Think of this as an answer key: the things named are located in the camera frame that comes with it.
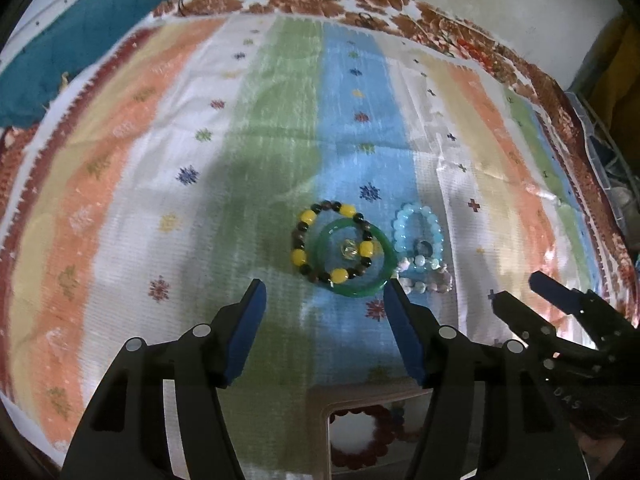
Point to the teal pillow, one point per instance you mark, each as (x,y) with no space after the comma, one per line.
(75,50)

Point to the green jade bangle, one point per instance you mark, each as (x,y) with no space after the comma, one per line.
(391,260)

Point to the mustard yellow garment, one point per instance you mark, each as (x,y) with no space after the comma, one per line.
(620,60)

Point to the silver metal tin box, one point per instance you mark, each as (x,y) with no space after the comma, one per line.
(317,410)

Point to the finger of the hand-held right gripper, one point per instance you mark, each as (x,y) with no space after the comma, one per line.
(522,320)
(555,292)

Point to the striped woven mat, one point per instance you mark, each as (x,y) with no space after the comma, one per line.
(150,160)

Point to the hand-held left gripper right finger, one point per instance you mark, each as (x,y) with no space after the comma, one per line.
(405,335)

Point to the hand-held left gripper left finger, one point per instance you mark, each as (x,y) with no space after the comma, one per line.
(245,330)

